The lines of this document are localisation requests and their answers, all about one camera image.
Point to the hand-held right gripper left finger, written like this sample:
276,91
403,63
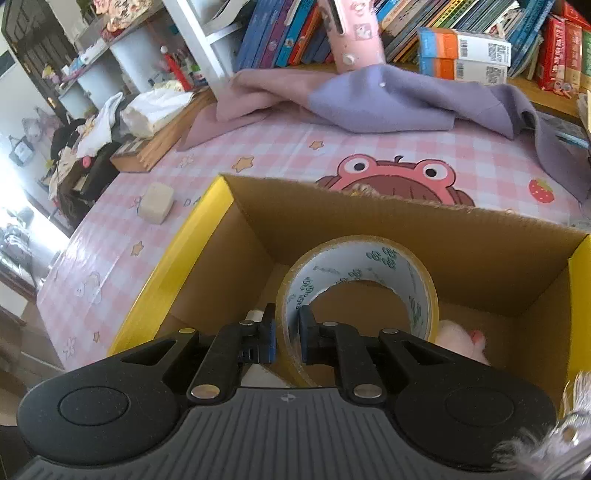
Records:
270,344

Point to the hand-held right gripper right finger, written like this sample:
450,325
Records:
304,337

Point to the yellow packing tape roll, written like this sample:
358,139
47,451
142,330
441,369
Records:
351,258

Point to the yellow cardboard box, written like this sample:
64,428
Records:
415,249

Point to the pink plush toy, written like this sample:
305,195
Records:
455,339

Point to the cream foam cube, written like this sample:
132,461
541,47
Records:
156,203

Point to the pink checked tablecloth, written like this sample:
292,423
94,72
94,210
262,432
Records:
277,152

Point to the wooden tray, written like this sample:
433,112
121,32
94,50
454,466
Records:
157,147

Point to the pink cloth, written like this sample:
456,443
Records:
258,92

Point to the purple cloth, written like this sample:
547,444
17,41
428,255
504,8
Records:
392,101

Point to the white plastic bag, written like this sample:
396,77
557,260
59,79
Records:
154,110

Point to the white cloth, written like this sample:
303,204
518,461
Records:
99,124

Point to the white fluffy toy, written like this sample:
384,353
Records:
568,434

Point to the red bottle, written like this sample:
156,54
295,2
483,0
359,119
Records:
178,69

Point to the pink tumbler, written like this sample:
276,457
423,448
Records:
358,41

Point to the row of colourful books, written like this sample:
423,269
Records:
277,32

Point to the orange and white box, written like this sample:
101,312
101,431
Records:
475,74
480,46

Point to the white shelf unit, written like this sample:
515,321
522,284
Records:
134,55

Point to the white-framed wooden bookshelf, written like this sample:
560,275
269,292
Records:
194,32

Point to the blue pen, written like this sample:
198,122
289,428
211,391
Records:
572,139

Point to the open white book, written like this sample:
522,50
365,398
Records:
231,11

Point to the dark cabinet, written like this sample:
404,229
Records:
32,41

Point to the red boxed book set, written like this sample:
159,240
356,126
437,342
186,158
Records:
561,50

